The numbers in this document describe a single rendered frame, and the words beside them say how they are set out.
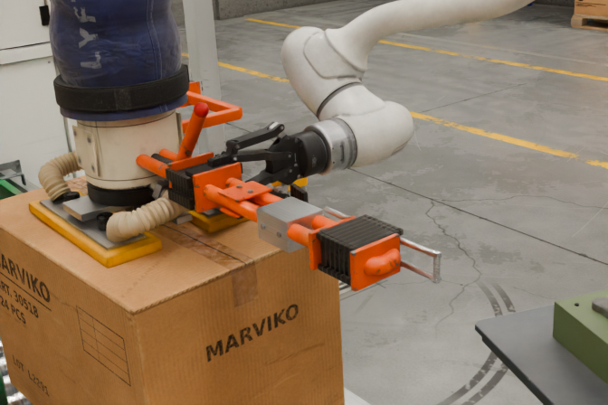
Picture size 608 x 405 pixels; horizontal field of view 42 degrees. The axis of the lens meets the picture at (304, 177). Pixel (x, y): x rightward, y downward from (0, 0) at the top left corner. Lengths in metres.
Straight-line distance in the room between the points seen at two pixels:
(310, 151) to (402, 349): 1.82
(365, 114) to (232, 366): 0.47
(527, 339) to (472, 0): 0.70
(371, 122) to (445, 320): 1.93
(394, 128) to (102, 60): 0.50
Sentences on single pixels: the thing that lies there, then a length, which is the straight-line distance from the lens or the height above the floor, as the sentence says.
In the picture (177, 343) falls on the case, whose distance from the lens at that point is 1.22.
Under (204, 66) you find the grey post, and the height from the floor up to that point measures 0.74.
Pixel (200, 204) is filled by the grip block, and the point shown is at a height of 1.19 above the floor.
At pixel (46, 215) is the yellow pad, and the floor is 1.09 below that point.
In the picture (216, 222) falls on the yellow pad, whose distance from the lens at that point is 1.37.
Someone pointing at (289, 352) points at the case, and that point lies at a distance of 1.38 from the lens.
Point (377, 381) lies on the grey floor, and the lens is 2.86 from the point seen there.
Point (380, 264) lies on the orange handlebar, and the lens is 0.92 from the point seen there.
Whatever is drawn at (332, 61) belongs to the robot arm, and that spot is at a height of 1.33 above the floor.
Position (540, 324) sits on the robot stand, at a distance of 1.73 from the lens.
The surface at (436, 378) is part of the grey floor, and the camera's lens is 2.88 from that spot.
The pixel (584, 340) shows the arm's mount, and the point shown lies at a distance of 1.60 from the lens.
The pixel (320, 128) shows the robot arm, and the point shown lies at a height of 1.24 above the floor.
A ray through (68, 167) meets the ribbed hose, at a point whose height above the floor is 1.14.
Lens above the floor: 1.62
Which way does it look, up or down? 20 degrees down
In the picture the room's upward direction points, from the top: 3 degrees counter-clockwise
